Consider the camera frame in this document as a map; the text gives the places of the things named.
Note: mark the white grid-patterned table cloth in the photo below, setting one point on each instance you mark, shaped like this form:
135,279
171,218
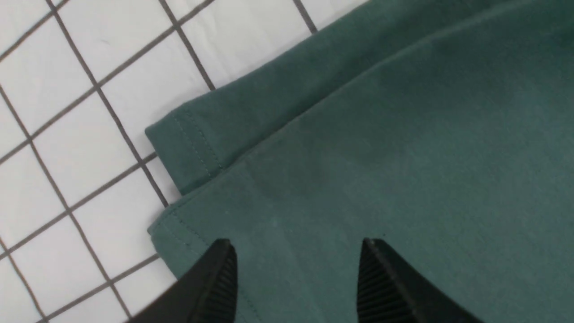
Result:
80,181

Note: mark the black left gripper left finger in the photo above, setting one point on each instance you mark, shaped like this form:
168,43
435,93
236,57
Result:
207,293

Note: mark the green long-sleeve top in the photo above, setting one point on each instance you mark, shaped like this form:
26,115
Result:
457,150

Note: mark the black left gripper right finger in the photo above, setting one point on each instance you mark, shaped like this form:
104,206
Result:
389,290

